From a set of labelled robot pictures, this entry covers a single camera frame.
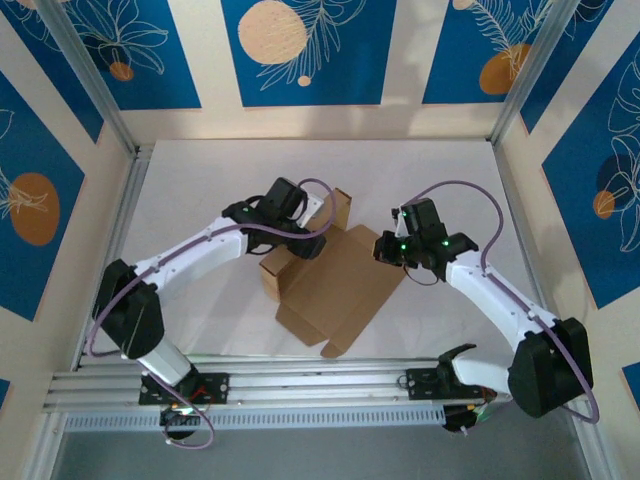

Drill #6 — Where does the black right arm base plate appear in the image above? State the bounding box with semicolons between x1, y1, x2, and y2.
407;367;496;401

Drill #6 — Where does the aluminium side rail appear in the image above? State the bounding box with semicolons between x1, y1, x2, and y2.
492;142;567;362
71;143;155;372

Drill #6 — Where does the aluminium cross rail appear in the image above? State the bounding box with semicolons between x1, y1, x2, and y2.
42;357;596;414

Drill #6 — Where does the grey slotted cable duct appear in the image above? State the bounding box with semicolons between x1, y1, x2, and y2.
62;405;446;432

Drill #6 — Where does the brown cardboard box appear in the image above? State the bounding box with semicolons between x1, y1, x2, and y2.
258;187;409;360

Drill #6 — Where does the aluminium corner post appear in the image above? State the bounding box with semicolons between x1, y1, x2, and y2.
487;0;587;147
35;0;141;157

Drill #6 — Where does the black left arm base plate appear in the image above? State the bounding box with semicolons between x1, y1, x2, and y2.
138;372;230;405

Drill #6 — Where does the thin black right gripper wire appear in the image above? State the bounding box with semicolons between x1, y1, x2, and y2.
402;263;442;288

